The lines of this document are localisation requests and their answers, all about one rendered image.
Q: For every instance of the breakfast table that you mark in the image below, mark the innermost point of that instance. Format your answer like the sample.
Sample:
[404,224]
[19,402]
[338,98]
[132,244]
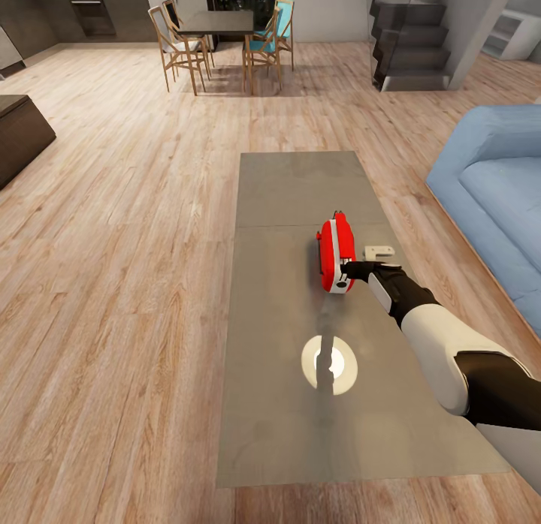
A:
[219,23]

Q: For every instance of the sofa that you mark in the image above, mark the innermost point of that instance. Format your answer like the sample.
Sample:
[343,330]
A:
[487,180]

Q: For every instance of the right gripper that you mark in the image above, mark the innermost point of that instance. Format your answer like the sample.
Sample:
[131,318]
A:
[355,269]

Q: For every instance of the cabinet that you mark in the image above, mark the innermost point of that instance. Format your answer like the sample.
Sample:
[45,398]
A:
[24,135]

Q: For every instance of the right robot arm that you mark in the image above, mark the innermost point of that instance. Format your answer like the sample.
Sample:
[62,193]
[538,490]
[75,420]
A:
[469,374]

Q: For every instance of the coffee table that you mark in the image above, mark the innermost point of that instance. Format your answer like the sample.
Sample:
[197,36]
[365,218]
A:
[322,387]

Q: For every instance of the radio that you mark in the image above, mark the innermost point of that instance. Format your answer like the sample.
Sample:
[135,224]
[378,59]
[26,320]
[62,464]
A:
[336,247]

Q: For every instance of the stairs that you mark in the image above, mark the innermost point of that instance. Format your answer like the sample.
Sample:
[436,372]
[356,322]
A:
[406,52]

